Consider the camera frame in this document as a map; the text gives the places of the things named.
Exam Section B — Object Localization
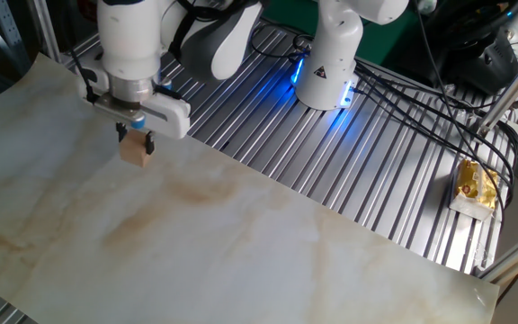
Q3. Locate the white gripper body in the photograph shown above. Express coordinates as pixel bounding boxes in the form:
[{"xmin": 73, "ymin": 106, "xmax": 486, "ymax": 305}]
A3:
[{"xmin": 77, "ymin": 66, "xmax": 192, "ymax": 140}]

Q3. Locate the small wooden cube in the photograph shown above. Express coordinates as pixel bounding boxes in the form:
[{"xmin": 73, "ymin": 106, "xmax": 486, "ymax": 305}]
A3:
[{"xmin": 119, "ymin": 129, "xmax": 156, "ymax": 169}]

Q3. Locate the marble pattern mat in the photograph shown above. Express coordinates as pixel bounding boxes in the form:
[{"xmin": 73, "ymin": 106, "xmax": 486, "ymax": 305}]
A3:
[{"xmin": 0, "ymin": 52, "xmax": 501, "ymax": 324}]

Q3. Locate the blue-grey slotted shelf rack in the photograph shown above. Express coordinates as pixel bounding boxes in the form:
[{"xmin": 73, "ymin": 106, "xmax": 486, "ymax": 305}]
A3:
[{"xmin": 0, "ymin": 0, "xmax": 33, "ymax": 78}]

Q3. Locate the yellow snack packet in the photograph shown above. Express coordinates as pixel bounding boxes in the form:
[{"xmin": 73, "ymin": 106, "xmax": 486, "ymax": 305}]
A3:
[{"xmin": 448, "ymin": 157, "xmax": 499, "ymax": 221}]

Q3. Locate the black racing wheel controller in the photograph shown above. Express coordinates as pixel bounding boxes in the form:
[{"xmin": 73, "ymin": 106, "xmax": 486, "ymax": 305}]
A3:
[{"xmin": 414, "ymin": 0, "xmax": 518, "ymax": 96}]

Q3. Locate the silver wrist camera blue cap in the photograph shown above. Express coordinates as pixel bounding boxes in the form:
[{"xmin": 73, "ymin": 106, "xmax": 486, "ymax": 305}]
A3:
[{"xmin": 93, "ymin": 92, "xmax": 148, "ymax": 131}]

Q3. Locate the looped black cable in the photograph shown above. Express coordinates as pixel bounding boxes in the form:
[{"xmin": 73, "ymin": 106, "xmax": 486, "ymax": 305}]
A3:
[{"xmin": 249, "ymin": 24, "xmax": 315, "ymax": 63}]

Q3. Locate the aluminium frame post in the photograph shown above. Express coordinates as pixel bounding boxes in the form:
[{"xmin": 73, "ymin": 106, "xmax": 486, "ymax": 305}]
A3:
[
  {"xmin": 29, "ymin": 0, "xmax": 63, "ymax": 65},
  {"xmin": 475, "ymin": 38, "xmax": 518, "ymax": 136}
]

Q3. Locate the black cable bundle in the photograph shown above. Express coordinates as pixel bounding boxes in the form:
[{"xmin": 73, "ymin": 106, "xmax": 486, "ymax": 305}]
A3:
[{"xmin": 352, "ymin": 57, "xmax": 518, "ymax": 217}]

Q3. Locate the aluminium frame beam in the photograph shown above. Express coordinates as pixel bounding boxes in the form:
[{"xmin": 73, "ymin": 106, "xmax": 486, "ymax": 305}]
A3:
[{"xmin": 477, "ymin": 231, "xmax": 518, "ymax": 285}]

